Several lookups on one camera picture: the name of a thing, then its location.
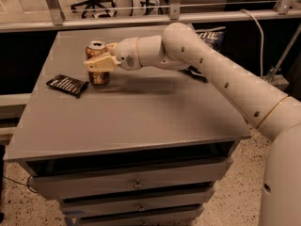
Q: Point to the bottom grey drawer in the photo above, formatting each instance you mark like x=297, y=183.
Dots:
x=145, y=218

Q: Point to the top grey drawer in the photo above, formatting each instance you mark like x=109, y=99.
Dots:
x=92, y=183

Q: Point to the black office chair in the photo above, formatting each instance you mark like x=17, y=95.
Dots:
x=92, y=4

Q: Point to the middle grey drawer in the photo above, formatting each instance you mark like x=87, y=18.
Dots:
x=139, y=201

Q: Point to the grey drawer cabinet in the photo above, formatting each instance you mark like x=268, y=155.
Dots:
x=144, y=117

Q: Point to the orange soda can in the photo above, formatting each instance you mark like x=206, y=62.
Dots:
x=94, y=51

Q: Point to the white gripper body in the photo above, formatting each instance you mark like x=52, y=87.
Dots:
x=126, y=55

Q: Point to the black rxbar chocolate wrapper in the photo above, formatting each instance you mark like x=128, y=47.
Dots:
x=68, y=85

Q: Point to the grey drawer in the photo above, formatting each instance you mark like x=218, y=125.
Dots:
x=92, y=183
x=145, y=218
x=139, y=201

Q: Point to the blue kettle chips bag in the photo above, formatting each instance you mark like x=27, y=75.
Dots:
x=213, y=37

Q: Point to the metal railing frame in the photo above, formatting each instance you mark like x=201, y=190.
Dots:
x=35, y=15

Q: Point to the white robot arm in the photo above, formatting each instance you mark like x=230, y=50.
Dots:
x=274, y=113

